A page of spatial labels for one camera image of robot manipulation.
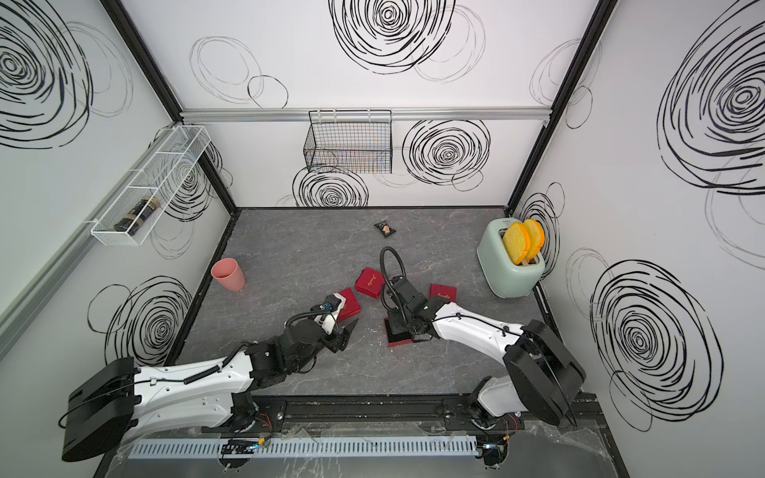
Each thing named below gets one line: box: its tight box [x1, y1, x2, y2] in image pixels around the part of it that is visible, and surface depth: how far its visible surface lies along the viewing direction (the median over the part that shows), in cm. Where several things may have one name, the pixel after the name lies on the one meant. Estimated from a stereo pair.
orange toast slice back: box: [523, 219, 546, 262], surface depth 85 cm
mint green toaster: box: [476, 217, 546, 299], surface depth 92 cm
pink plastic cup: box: [211, 256, 247, 292], surface depth 93 cm
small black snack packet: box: [373, 220, 397, 239], surface depth 114 cm
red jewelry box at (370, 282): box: [354, 266, 386, 300], surface depth 98 cm
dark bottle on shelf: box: [113, 196, 161, 237], surface depth 69 cm
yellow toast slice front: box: [503, 222, 531, 265], surface depth 86 cm
